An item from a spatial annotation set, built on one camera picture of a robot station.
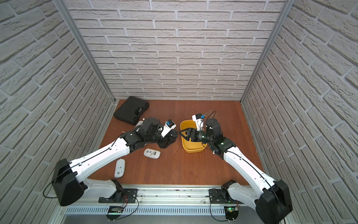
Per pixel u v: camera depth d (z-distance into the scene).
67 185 0.38
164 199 0.75
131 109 1.08
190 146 0.90
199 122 0.68
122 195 0.68
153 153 0.87
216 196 0.74
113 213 0.70
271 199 0.38
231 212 0.70
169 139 0.68
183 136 0.68
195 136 0.65
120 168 0.81
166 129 0.66
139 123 1.03
